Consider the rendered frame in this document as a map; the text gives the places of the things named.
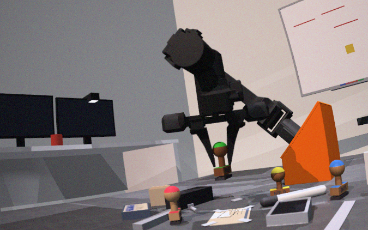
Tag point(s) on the cream paper card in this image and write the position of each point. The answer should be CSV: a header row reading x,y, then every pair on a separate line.
x,y
231,216

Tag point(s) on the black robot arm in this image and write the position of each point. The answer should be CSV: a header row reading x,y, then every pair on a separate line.
x,y
187,49

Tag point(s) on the brown rubber stamp with blue knob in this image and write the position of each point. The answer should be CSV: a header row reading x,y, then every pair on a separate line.
x,y
339,190

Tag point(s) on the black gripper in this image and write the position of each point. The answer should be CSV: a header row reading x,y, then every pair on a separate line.
x,y
178,122

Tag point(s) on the red-handled rubber stamp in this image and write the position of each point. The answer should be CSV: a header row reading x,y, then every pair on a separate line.
x,y
172,195

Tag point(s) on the brown rubber stamp with yellow top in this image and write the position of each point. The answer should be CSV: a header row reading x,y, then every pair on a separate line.
x,y
278,175

